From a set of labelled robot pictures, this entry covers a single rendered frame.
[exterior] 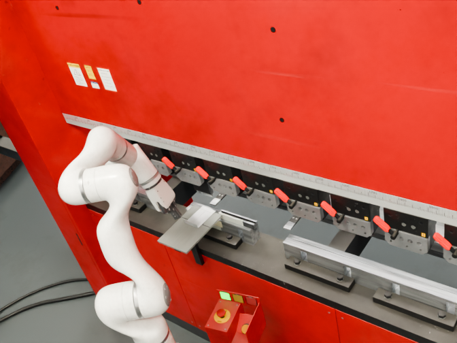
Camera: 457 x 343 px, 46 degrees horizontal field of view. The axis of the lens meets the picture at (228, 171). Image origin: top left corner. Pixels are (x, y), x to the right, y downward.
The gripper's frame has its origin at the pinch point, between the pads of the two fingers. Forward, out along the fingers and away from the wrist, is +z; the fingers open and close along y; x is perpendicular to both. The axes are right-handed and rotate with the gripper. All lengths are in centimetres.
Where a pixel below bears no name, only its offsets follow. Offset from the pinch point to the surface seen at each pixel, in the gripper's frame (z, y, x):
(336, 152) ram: 2, -1, 68
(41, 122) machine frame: -51, -52, -75
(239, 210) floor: 91, -159, -76
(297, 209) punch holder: 23.2, -12.0, 39.1
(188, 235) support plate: 21.7, -21.0, -18.6
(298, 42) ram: -37, 0, 75
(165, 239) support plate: 18.1, -18.2, -28.1
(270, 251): 46, -25, 10
